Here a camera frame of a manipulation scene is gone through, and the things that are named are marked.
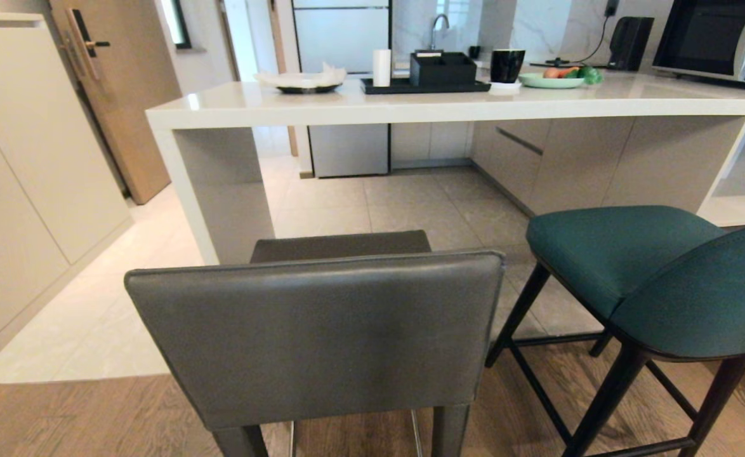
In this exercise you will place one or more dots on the mint green plate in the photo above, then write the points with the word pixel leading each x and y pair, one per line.
pixel 547 81

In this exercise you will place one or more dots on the beige lower kitchen cabinets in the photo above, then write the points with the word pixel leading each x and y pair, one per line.
pixel 575 162

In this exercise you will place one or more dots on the grey leather bar stool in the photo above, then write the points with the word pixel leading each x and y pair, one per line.
pixel 315 330

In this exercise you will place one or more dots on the green vegetable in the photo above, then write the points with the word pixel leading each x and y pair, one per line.
pixel 589 75

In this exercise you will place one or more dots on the white crumpled napkin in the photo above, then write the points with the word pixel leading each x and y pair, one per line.
pixel 303 78

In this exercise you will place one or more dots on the carrot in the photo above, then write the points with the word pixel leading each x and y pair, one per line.
pixel 558 72

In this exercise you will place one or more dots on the white coaster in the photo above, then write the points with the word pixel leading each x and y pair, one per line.
pixel 504 86

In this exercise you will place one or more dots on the black organizer box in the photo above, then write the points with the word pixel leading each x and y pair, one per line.
pixel 442 70

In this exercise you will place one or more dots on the black tray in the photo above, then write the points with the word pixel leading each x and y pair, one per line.
pixel 398 87

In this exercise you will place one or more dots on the white kitchen counter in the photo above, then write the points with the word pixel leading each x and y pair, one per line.
pixel 410 105

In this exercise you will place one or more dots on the dark plate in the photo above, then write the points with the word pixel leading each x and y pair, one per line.
pixel 309 89

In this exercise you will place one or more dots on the beige tall cabinet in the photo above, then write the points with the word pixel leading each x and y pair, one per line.
pixel 23 178

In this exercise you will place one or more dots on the black mug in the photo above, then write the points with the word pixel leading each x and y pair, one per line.
pixel 507 65

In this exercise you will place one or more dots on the green fabric bar stool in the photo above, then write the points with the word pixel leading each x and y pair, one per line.
pixel 626 266

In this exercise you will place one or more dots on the white paper roll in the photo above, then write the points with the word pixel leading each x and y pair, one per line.
pixel 382 66

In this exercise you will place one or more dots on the black speaker box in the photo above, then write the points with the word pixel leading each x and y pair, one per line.
pixel 629 43

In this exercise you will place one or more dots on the chrome sink faucet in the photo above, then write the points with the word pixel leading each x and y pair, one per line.
pixel 437 28

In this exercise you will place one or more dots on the small black cup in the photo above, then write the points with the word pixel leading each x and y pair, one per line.
pixel 474 52

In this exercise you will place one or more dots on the wooden door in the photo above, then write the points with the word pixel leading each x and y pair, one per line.
pixel 125 95

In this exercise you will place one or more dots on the silver microwave oven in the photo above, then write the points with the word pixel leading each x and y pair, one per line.
pixel 715 38

